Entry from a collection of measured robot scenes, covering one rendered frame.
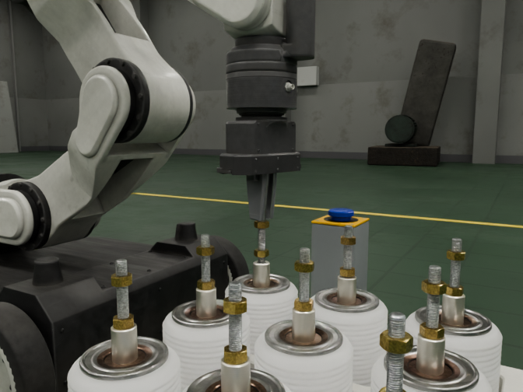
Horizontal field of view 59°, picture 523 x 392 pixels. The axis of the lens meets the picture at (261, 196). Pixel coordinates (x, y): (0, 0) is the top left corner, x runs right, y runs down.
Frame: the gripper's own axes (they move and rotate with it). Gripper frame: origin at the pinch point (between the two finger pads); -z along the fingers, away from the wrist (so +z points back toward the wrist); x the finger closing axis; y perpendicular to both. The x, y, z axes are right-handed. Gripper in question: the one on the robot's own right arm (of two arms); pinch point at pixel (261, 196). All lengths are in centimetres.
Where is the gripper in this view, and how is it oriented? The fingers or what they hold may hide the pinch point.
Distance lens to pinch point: 59.8
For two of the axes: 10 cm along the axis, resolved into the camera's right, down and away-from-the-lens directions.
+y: 7.3, 0.9, -6.8
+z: 0.0, -9.9, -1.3
